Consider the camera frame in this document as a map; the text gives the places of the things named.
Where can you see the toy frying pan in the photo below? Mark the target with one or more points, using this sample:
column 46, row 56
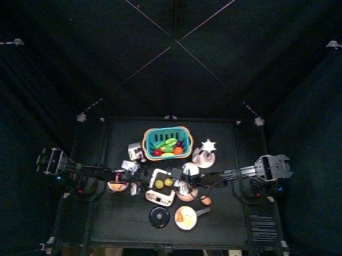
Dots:
column 186, row 217

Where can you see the white toy box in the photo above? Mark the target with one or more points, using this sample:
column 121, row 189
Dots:
column 136, row 151

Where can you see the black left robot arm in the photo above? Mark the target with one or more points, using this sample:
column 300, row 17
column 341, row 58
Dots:
column 76, row 168

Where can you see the green toy vegetable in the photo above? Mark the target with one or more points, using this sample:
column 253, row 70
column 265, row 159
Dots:
column 168, row 143

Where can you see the orange toy bowl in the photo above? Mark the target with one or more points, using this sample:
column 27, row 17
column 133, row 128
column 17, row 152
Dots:
column 118, row 187

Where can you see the orange toy fruit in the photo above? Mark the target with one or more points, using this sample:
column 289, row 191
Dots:
column 178, row 150

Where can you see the white toy stove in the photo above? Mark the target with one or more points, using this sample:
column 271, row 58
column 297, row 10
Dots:
column 161, row 193

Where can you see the black round lid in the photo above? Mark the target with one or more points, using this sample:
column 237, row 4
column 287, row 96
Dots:
column 160, row 216

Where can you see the white mug tree stand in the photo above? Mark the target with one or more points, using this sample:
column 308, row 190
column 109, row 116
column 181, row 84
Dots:
column 205, row 156

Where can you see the small white toy block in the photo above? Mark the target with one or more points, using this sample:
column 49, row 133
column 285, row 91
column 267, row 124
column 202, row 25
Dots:
column 130, row 165

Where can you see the teal basket with orange rim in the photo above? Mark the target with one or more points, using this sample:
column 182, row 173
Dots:
column 149, row 141

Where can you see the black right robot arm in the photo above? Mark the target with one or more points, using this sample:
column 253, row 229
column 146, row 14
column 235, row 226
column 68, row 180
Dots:
column 249, row 171

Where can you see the red toy tomato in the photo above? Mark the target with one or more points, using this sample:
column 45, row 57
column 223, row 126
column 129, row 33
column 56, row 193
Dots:
column 158, row 152

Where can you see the yellow toy banana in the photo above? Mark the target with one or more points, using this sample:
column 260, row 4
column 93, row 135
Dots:
column 169, row 154

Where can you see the white printed label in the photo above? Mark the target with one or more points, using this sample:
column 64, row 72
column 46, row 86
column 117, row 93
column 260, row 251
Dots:
column 263, row 228

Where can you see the pale pink plate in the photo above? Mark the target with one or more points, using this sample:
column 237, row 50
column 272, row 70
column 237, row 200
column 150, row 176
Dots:
column 188, row 195

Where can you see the white cup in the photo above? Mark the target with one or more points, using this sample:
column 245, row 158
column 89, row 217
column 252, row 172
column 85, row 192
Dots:
column 190, row 168

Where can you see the brown toy egg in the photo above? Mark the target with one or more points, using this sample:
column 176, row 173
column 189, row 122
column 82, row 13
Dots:
column 207, row 200

